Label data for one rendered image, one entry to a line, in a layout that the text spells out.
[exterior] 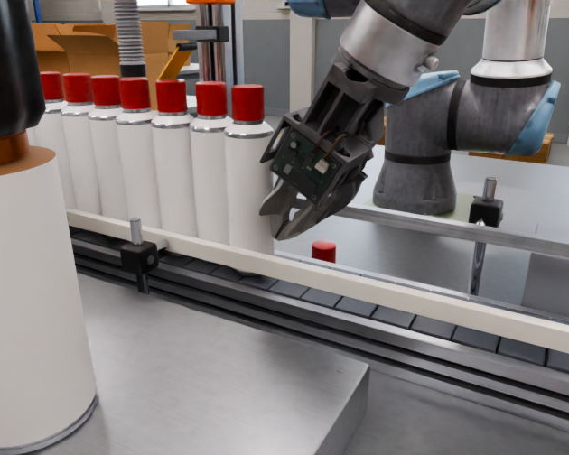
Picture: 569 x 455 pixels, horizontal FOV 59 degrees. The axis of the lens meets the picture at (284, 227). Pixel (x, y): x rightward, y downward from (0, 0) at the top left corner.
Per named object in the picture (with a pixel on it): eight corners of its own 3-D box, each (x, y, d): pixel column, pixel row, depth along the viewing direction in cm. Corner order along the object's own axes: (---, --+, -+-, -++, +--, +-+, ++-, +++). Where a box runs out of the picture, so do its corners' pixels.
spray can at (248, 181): (220, 271, 58) (211, 87, 50) (245, 254, 62) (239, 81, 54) (260, 281, 56) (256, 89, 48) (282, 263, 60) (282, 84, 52)
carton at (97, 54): (48, 112, 223) (32, 21, 209) (125, 98, 266) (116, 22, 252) (123, 119, 207) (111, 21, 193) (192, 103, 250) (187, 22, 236)
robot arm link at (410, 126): (396, 140, 98) (399, 68, 93) (467, 146, 92) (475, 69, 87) (373, 153, 88) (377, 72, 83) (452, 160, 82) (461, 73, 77)
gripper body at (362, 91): (253, 165, 46) (314, 46, 40) (295, 147, 53) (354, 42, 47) (318, 216, 45) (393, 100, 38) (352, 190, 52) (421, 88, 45)
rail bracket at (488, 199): (445, 336, 54) (465, 190, 48) (458, 305, 60) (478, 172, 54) (477, 345, 53) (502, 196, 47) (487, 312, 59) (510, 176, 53)
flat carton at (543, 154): (467, 157, 465) (470, 135, 457) (480, 146, 506) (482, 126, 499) (544, 167, 433) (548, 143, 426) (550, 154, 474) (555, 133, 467)
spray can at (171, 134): (155, 255, 62) (137, 82, 54) (173, 238, 67) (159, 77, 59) (195, 258, 61) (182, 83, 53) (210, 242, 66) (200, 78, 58)
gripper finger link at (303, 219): (254, 253, 52) (293, 185, 47) (281, 234, 57) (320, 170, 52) (276, 272, 51) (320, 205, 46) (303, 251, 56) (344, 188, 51)
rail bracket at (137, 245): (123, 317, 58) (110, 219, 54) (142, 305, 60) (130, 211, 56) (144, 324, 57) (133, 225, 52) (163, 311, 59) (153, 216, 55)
